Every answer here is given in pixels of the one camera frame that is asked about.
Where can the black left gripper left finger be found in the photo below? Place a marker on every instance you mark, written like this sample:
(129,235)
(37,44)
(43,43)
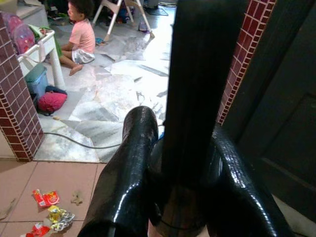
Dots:
(123,177)

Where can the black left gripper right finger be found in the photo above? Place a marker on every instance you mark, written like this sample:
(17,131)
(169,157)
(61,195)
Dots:
(242,187)

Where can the dark floor mat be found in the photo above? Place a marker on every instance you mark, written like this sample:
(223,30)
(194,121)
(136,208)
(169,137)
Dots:
(158,11)

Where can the brown crumpled scrap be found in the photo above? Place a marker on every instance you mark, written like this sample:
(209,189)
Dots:
(77,198)

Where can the yellow silver snack wrapper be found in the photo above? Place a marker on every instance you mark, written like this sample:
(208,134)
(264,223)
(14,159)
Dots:
(59,217)

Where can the red snack wrapper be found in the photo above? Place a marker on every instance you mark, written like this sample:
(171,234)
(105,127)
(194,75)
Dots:
(47,198)

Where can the dark wooden door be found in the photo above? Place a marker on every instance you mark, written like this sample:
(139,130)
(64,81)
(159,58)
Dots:
(284,98)

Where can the small red torn wrapper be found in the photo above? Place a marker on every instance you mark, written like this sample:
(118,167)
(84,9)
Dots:
(38,230)

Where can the magenta cloth bag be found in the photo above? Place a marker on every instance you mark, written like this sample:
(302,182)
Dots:
(51,101)

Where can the dark blue cloth item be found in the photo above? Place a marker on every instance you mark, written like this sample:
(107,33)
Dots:
(56,89)

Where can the blue bin with green lid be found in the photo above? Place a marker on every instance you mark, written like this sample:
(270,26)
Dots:
(37,79)

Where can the blue slipper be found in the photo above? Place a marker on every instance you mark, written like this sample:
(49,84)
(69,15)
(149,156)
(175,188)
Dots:
(100,41)

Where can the child in pink shirt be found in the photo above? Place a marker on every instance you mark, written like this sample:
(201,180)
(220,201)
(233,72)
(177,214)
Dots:
(82,37)

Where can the small white plastic table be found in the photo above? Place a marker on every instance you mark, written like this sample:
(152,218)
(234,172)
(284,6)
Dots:
(47,47)

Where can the white high chair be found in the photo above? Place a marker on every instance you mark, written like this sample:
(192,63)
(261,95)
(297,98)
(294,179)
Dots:
(116,10)

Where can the pink patterned backpack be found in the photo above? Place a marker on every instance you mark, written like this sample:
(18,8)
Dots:
(22,37)

